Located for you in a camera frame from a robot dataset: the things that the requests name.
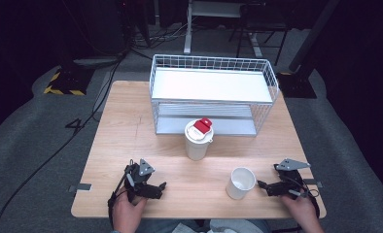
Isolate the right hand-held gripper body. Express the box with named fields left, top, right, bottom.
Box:
left=265, top=157, right=312, bottom=199

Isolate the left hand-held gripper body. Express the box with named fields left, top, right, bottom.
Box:
left=123, top=158, right=164, bottom=200

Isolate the white paper cup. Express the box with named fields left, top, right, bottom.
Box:
left=226, top=166, right=257, bottom=201

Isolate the white cup with red lid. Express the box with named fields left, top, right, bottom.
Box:
left=184, top=116, right=215, bottom=162

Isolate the white wire shelf rack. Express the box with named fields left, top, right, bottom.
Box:
left=149, top=53, right=281, bottom=138

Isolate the person's right hand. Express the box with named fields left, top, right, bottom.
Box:
left=280, top=193, right=321, bottom=228

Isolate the person's left hand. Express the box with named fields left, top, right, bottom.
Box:
left=111, top=188, right=148, bottom=233

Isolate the person's lap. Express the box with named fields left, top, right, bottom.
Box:
left=140, top=217, right=275, bottom=233

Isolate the black square stand base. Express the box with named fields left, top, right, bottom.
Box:
left=276, top=71, right=318, bottom=99

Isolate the yellow black striped base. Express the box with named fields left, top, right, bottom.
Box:
left=43, top=66, right=95, bottom=96

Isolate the white metal stand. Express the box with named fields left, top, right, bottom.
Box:
left=183, top=0, right=246, bottom=54

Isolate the black slanted pole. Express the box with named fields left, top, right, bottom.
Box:
left=288, top=0, right=341, bottom=74

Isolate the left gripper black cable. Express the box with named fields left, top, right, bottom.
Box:
left=107, top=159, right=135, bottom=227

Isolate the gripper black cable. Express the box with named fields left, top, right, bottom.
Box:
left=107, top=159, right=135, bottom=227
left=286, top=174, right=321, bottom=218

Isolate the grey metal table bracket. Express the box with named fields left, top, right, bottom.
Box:
left=302, top=178, right=324, bottom=189
left=68, top=183, right=92, bottom=194

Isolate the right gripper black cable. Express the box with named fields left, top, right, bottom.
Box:
left=286, top=174, right=321, bottom=218

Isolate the long black floor cable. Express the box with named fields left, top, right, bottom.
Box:
left=0, top=48, right=129, bottom=233

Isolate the bundle of floor cables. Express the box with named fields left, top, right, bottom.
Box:
left=127, top=20, right=195, bottom=51

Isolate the black metal chair frame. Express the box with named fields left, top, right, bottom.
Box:
left=227, top=3, right=292, bottom=66

